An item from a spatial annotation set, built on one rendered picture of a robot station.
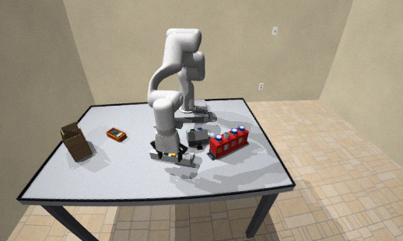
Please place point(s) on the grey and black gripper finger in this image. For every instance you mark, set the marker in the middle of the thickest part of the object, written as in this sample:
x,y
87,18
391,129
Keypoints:
x,y
181,152
160,154

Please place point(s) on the brown cardboard box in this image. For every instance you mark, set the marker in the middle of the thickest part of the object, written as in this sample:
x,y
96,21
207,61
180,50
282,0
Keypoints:
x,y
77,146

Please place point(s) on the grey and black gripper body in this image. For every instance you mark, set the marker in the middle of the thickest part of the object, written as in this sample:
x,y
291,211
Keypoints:
x,y
167,144

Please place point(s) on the red tube rack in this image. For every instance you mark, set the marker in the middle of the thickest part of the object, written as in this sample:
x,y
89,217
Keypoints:
x,y
215,145

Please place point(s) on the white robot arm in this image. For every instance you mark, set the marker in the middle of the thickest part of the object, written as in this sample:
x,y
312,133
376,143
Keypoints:
x,y
178,42

